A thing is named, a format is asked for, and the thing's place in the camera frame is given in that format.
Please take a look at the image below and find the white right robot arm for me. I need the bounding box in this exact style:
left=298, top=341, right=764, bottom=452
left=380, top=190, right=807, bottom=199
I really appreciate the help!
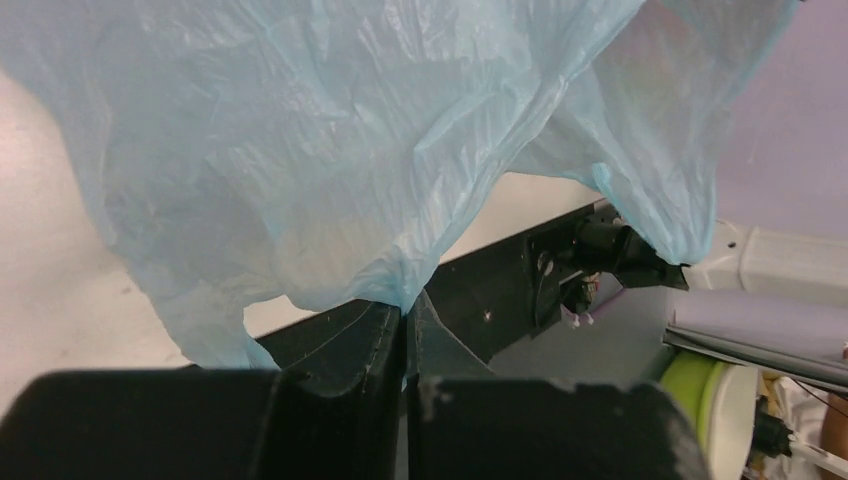
left=682, top=220, right=847, bottom=308

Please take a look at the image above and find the light blue plastic grocery bag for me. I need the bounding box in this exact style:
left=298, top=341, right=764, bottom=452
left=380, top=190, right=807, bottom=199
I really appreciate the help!
left=1, top=1, right=796, bottom=368

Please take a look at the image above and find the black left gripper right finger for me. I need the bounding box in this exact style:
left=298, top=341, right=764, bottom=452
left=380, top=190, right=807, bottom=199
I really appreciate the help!
left=406, top=294, right=711, bottom=479

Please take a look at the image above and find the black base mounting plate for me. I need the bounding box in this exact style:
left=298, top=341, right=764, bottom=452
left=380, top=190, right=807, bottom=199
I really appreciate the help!
left=426, top=202, right=686, bottom=382

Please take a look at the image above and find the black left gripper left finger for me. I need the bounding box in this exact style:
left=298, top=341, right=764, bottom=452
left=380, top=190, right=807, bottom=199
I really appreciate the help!
left=1, top=302, right=403, bottom=479

